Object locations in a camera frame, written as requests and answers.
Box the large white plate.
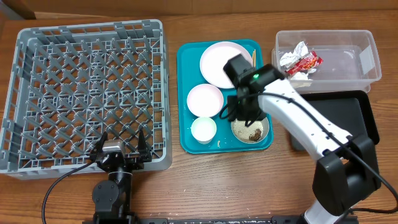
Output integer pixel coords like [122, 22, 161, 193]
[200, 41, 253, 89]

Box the small white cup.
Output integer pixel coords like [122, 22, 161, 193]
[191, 117, 217, 144]

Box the grey metal bowl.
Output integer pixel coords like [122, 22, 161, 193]
[233, 118, 269, 144]

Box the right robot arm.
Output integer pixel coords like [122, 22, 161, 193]
[223, 58, 382, 223]

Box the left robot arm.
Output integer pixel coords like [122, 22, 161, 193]
[90, 130, 152, 223]

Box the grey dish rack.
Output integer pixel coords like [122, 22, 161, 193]
[1, 19, 172, 180]

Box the clear plastic bin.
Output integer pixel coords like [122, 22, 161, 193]
[272, 30, 382, 93]

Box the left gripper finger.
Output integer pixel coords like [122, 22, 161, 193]
[137, 129, 148, 154]
[93, 131, 108, 155]

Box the black waste tray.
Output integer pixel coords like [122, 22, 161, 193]
[302, 90, 380, 145]

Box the white rice pile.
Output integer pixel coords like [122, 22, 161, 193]
[231, 120, 264, 142]

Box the medium white bowl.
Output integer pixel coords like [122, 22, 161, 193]
[187, 84, 224, 117]

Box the teal serving tray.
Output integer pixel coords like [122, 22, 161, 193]
[177, 41, 274, 154]

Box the white napkin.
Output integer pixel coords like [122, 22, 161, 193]
[279, 41, 316, 81]

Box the red snack wrapper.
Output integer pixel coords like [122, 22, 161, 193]
[285, 51, 323, 75]

